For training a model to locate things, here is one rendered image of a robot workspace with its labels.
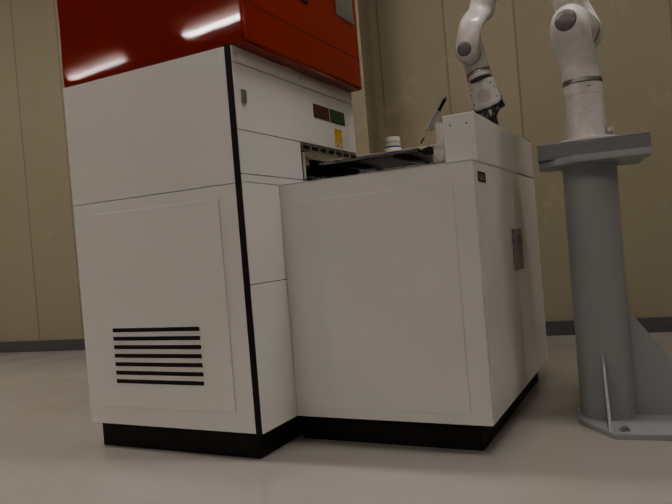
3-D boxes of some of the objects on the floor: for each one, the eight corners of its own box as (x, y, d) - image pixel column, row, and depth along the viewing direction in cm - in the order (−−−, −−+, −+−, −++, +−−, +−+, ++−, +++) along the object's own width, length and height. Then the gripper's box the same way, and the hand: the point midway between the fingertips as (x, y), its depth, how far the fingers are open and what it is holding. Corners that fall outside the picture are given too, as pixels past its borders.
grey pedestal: (721, 400, 213) (702, 152, 212) (762, 442, 171) (738, 133, 170) (558, 400, 229) (539, 170, 228) (559, 439, 187) (537, 157, 187)
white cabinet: (299, 441, 206) (278, 186, 205) (406, 376, 292) (391, 195, 291) (501, 457, 177) (477, 159, 176) (554, 379, 263) (538, 178, 262)
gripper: (503, 71, 225) (518, 121, 223) (463, 88, 232) (477, 136, 230) (498, 67, 218) (514, 118, 217) (457, 84, 225) (471, 134, 223)
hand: (493, 122), depth 224 cm, fingers closed
